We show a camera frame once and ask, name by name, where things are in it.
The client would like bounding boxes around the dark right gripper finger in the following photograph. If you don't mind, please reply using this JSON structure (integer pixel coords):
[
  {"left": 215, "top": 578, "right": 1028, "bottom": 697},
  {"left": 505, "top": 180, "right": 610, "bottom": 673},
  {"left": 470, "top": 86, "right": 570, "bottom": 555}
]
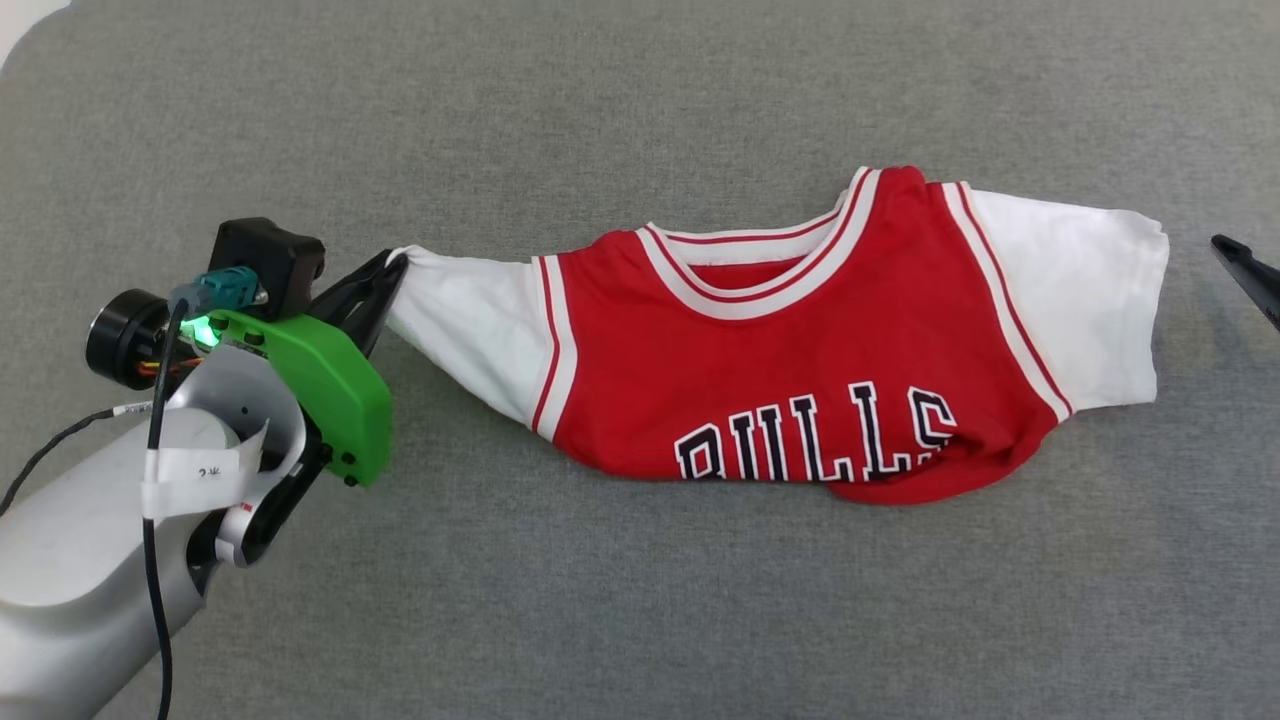
[{"left": 1210, "top": 233, "right": 1280, "bottom": 332}]

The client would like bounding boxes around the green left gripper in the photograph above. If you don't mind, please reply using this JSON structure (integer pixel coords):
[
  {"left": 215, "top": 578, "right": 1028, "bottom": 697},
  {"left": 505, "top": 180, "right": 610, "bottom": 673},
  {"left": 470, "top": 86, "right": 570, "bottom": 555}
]
[{"left": 85, "top": 248, "right": 410, "bottom": 489}]

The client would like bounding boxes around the red white Bulls jersey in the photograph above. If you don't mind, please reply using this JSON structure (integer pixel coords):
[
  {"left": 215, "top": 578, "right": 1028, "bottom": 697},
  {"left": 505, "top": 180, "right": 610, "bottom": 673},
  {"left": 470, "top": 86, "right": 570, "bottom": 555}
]
[{"left": 385, "top": 165, "right": 1171, "bottom": 506}]

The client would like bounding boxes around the white paper label tag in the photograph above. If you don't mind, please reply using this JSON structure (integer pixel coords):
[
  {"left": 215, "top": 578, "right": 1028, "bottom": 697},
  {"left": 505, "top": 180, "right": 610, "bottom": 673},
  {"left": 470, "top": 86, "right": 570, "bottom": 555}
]
[{"left": 140, "top": 420, "right": 271, "bottom": 519}]

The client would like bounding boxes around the thin black cable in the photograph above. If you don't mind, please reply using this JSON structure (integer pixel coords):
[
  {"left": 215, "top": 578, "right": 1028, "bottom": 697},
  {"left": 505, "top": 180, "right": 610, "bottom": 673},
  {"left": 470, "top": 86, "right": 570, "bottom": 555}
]
[
  {"left": 143, "top": 298, "right": 191, "bottom": 720},
  {"left": 0, "top": 400, "right": 151, "bottom": 516}
]

